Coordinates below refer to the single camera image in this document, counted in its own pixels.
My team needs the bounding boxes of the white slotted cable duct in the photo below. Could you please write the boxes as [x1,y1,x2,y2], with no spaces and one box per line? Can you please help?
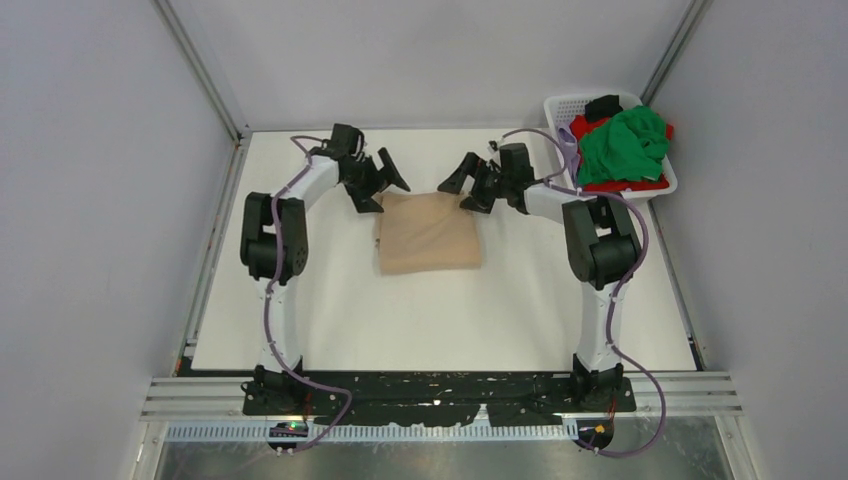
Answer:
[165,419,578,443]

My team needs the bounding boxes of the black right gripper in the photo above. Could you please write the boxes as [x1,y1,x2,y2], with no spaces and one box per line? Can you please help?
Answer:
[440,151,513,214]

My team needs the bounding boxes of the beige t shirt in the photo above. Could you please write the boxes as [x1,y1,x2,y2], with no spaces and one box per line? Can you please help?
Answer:
[374,192,483,275]

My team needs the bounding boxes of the green t shirt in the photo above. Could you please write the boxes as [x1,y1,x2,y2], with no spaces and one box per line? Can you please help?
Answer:
[576,106,670,186]

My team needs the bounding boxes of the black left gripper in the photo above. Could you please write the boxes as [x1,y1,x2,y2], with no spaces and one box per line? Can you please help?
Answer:
[343,149,408,214]

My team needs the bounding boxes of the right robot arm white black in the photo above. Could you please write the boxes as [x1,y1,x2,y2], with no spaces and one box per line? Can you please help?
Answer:
[437,143,646,411]

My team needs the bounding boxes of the red t shirt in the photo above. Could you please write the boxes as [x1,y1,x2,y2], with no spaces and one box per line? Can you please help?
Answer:
[569,114,677,198]

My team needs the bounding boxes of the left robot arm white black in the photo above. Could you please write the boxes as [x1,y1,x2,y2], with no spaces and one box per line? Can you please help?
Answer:
[239,123,410,414]

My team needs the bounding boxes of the lavender garment in basket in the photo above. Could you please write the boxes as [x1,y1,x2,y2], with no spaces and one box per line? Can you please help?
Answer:
[556,124,583,190]

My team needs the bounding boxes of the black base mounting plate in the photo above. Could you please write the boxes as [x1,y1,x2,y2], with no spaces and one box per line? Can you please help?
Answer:
[240,369,636,427]

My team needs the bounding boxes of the black garment in basket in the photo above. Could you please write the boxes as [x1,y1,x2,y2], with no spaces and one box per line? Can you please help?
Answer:
[584,94,623,123]

